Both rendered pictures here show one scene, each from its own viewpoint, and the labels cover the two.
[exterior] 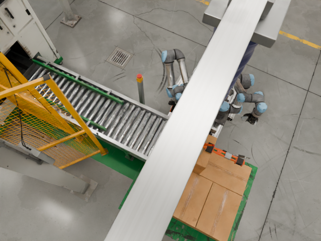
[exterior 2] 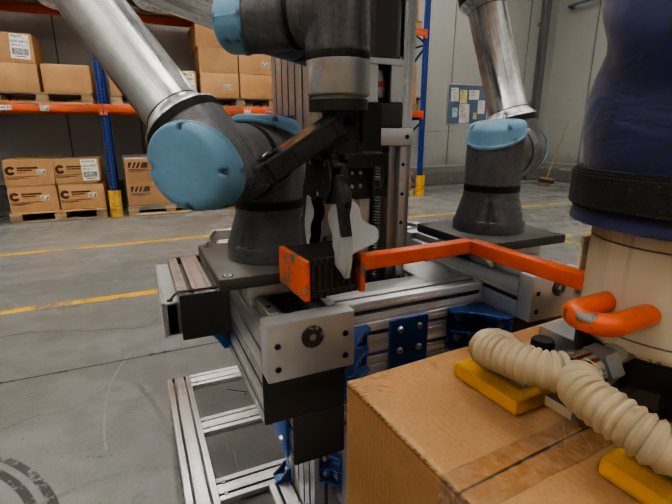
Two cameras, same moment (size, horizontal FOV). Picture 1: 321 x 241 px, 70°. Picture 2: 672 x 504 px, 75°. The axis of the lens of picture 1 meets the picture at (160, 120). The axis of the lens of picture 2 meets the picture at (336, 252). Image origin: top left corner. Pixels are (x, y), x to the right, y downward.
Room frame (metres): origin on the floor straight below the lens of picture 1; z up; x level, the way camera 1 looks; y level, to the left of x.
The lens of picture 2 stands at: (0.83, 0.24, 1.25)
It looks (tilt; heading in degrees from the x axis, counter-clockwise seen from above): 15 degrees down; 310
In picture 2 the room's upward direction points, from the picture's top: straight up
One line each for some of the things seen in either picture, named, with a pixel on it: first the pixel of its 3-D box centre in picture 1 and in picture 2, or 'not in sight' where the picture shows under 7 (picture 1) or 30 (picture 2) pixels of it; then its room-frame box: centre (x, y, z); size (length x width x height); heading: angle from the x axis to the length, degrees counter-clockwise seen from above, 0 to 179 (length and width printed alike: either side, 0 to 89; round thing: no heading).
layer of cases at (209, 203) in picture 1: (193, 183); not in sight; (0.45, -0.50, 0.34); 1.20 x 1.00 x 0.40; 67
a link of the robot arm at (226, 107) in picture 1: (223, 107); (496, 151); (1.19, -0.71, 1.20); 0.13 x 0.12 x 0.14; 91
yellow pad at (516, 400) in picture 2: not in sight; (576, 345); (0.93, -0.38, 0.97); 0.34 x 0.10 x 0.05; 68
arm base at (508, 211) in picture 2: (219, 112); (489, 206); (1.19, -0.70, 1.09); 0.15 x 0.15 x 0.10
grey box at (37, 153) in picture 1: (37, 153); not in sight; (0.44, 1.03, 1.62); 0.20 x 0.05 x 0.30; 67
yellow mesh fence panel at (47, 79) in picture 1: (53, 141); not in sight; (0.72, 1.19, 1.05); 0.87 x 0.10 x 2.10; 119
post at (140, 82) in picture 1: (141, 95); not in sight; (1.67, 0.31, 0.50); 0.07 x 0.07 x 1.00; 67
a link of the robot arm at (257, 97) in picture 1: (257, 98); not in sight; (0.99, -0.82, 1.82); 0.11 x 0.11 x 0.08; 1
